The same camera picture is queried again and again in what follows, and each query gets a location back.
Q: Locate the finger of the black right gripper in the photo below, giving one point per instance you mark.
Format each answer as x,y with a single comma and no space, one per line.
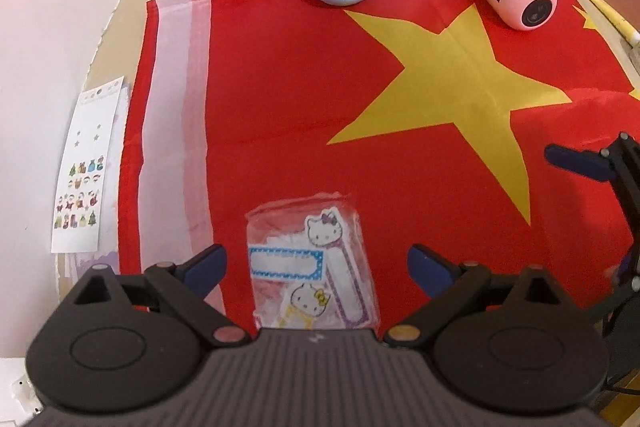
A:
583,162

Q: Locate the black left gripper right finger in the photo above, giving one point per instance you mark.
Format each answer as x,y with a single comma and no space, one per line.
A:
451,290

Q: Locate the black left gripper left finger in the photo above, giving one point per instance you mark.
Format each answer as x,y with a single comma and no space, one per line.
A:
181,291

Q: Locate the clear plastic sticker cup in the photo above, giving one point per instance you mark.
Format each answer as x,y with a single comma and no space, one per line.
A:
308,265

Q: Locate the yellow pen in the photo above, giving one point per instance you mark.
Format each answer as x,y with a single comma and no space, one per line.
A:
626,29

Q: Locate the christmas sticker sheet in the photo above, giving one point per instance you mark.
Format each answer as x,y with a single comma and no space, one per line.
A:
76,210

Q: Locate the red flag with yellow stars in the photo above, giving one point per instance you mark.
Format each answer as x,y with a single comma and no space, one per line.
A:
430,116

